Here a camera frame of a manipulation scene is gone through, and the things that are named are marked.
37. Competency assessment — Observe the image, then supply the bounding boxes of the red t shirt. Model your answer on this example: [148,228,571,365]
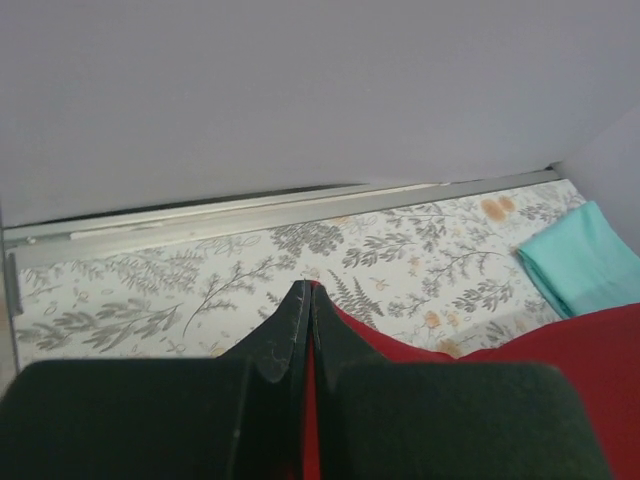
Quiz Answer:
[319,299,639,479]

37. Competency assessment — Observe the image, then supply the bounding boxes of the folded teal t shirt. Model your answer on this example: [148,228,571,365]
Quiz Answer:
[517,201,639,319]

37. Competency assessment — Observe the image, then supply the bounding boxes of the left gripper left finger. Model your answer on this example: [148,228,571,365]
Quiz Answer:
[1,281,312,479]

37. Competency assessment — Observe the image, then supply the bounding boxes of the aluminium frame rail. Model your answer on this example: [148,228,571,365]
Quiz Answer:
[4,168,561,250]

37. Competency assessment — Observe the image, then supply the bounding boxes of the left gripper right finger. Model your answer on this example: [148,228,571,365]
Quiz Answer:
[310,285,611,479]

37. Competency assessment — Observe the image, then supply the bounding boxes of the clear plastic bin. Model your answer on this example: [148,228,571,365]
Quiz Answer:
[4,253,23,317]

